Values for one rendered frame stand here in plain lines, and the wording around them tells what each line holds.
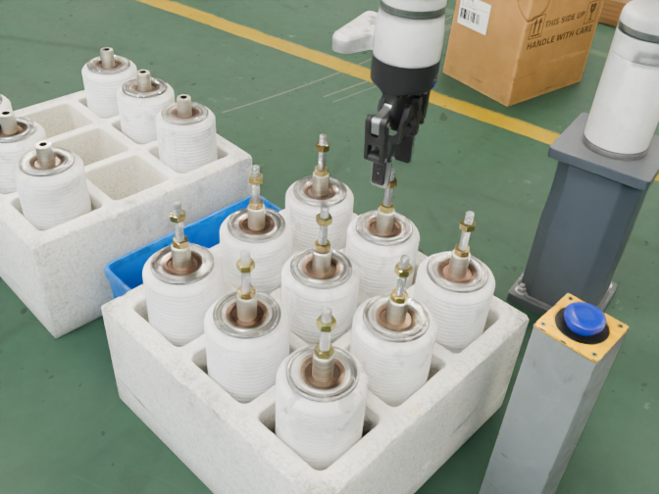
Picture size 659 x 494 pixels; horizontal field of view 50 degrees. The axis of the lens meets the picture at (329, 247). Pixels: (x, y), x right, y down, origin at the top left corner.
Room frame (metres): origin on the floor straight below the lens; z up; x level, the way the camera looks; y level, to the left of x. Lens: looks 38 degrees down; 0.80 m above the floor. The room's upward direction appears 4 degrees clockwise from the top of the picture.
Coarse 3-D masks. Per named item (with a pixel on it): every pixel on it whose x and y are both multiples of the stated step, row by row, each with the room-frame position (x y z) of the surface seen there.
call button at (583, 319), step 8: (576, 304) 0.53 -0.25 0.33; (584, 304) 0.53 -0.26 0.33; (568, 312) 0.52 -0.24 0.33; (576, 312) 0.52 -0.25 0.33; (584, 312) 0.52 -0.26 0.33; (592, 312) 0.52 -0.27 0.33; (600, 312) 0.52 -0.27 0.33; (568, 320) 0.51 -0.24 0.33; (576, 320) 0.51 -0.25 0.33; (584, 320) 0.51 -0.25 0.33; (592, 320) 0.51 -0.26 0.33; (600, 320) 0.51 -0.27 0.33; (576, 328) 0.50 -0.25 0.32; (584, 328) 0.50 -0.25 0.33; (592, 328) 0.50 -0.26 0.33; (600, 328) 0.50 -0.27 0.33
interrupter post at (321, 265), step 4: (316, 252) 0.64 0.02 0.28; (320, 252) 0.64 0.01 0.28; (328, 252) 0.65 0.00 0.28; (316, 256) 0.64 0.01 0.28; (320, 256) 0.64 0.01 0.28; (324, 256) 0.64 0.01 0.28; (328, 256) 0.64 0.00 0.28; (316, 260) 0.64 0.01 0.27; (320, 260) 0.64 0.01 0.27; (324, 260) 0.64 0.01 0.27; (328, 260) 0.64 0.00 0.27; (312, 264) 0.65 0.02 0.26; (316, 264) 0.64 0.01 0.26; (320, 264) 0.64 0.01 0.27; (324, 264) 0.64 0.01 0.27; (328, 264) 0.64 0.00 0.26; (312, 268) 0.65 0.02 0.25; (316, 268) 0.64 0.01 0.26; (320, 268) 0.64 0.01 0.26; (324, 268) 0.64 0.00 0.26; (328, 268) 0.64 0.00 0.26; (316, 272) 0.64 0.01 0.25; (320, 272) 0.64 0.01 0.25; (324, 272) 0.64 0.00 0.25
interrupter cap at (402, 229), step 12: (360, 216) 0.76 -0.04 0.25; (372, 216) 0.76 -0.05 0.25; (396, 216) 0.77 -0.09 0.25; (360, 228) 0.73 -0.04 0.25; (372, 228) 0.74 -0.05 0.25; (396, 228) 0.74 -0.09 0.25; (408, 228) 0.74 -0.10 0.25; (372, 240) 0.71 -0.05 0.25; (384, 240) 0.71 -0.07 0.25; (396, 240) 0.71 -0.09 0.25
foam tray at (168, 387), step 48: (144, 336) 0.59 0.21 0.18; (480, 336) 0.62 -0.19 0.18; (144, 384) 0.58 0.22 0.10; (192, 384) 0.52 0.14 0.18; (432, 384) 0.54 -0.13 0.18; (480, 384) 0.59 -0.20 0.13; (192, 432) 0.51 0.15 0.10; (240, 432) 0.46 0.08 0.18; (384, 432) 0.47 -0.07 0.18; (432, 432) 0.52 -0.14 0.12; (240, 480) 0.46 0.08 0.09; (288, 480) 0.41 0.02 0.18; (336, 480) 0.41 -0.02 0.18; (384, 480) 0.46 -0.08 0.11
